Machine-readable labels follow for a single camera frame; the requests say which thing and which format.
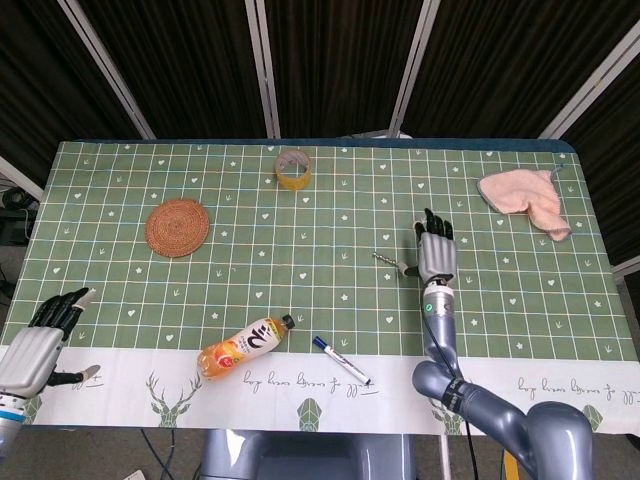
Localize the green grid tablecloth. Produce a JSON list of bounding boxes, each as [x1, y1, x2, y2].
[[0, 140, 640, 437]]

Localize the pink towel cloth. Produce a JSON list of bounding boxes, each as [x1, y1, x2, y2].
[[476, 166, 573, 243]]

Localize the dark ribbed partition panel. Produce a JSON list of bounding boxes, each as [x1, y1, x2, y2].
[[0, 0, 142, 174], [404, 0, 640, 139], [79, 0, 269, 141], [264, 0, 427, 139], [563, 82, 640, 267]]

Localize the yellow packing tape roll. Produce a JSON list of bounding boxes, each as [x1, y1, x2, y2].
[[275, 149, 315, 192]]

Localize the grey robot torso base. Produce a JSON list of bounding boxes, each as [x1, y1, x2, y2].
[[198, 428, 417, 480]]

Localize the black floor equipment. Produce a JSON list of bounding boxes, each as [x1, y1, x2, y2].
[[0, 188, 40, 247]]

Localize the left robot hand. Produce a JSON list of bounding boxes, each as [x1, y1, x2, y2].
[[0, 286, 102, 399]]

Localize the orange juice plastic bottle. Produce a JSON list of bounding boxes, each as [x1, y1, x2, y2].
[[195, 313, 297, 383]]

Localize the blue capped whiteboard marker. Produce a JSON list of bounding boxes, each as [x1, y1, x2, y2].
[[312, 335, 373, 387]]

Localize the round woven rattan coaster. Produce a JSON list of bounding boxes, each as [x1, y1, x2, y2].
[[144, 198, 212, 259]]

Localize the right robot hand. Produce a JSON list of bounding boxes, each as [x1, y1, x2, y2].
[[403, 207, 459, 287]]

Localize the white partition frame post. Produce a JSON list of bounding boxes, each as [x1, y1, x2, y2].
[[538, 33, 640, 140], [610, 258, 640, 285], [243, 0, 282, 140], [388, 0, 442, 138], [0, 154, 46, 202], [56, 0, 157, 141]]

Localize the metal bead chain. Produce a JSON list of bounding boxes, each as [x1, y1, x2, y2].
[[371, 251, 408, 275]]

